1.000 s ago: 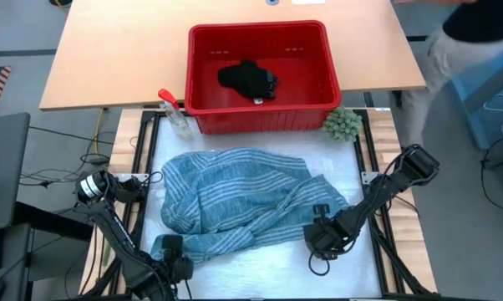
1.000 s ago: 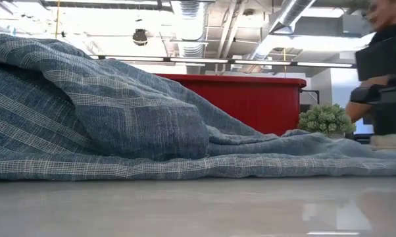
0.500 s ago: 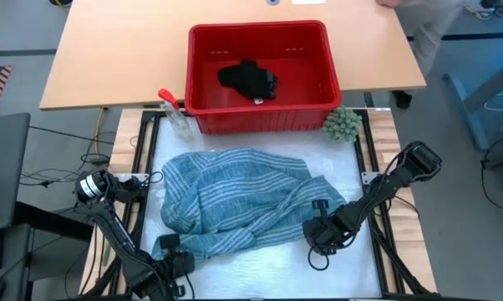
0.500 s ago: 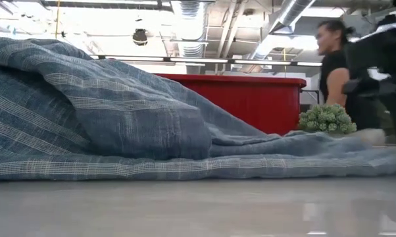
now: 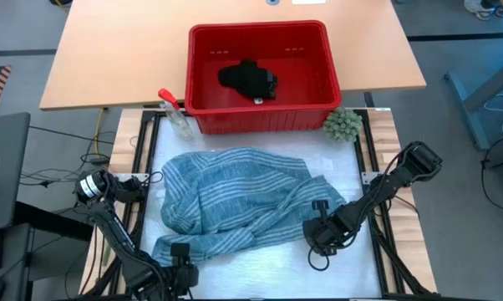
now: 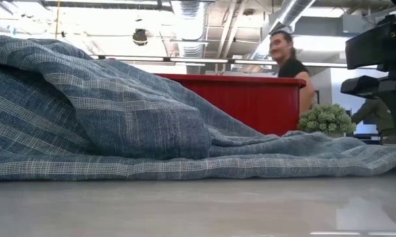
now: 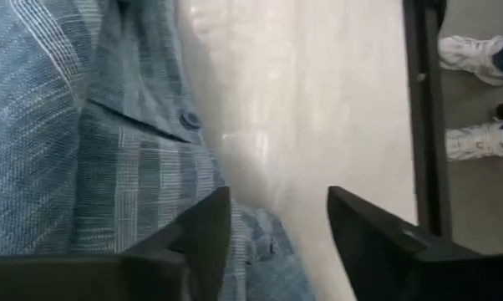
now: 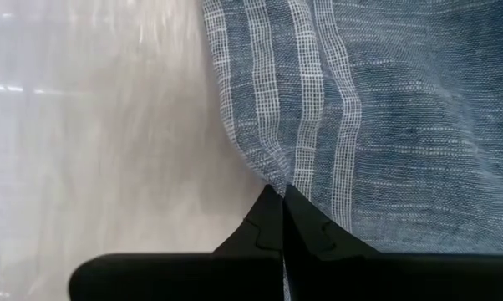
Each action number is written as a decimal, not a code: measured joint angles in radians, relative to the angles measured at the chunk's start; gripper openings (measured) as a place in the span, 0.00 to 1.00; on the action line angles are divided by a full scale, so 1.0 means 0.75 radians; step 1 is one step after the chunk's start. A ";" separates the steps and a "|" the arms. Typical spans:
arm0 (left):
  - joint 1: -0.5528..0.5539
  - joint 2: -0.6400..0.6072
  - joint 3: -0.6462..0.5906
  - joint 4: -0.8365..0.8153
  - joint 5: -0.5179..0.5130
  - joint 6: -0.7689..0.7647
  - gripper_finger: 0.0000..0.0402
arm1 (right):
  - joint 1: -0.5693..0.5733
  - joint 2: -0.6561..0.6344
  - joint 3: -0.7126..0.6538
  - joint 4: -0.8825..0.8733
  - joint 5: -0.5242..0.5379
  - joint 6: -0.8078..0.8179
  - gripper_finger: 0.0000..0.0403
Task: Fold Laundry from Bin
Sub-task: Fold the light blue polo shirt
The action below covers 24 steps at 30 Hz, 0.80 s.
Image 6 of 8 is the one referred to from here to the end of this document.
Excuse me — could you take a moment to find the blue striped shirt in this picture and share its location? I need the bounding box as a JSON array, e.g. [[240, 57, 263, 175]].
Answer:
[[0, 32, 396, 182]]

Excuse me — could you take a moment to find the red plastic laundry bin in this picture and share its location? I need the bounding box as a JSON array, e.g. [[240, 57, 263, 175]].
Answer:
[[155, 72, 307, 137]]

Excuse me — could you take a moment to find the person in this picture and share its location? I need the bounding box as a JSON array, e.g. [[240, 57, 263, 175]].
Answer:
[[268, 30, 316, 116], [351, 97, 396, 145]]

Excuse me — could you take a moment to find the green spiky ball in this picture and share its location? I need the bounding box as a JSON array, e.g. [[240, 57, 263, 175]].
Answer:
[[298, 103, 357, 138]]

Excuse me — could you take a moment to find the long ceiling light bar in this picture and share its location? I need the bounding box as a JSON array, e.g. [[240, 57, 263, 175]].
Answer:
[[89, 55, 380, 69]]

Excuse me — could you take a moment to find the black ceiling lamp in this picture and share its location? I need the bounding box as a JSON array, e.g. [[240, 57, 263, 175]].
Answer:
[[132, 28, 149, 47]]

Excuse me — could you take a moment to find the silver ribbed air duct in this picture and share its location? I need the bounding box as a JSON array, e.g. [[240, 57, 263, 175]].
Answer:
[[170, 0, 208, 59], [249, 0, 317, 62]]

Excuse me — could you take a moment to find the yellow hanging cord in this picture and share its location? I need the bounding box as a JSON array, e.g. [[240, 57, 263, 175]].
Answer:
[[55, 0, 61, 40]]

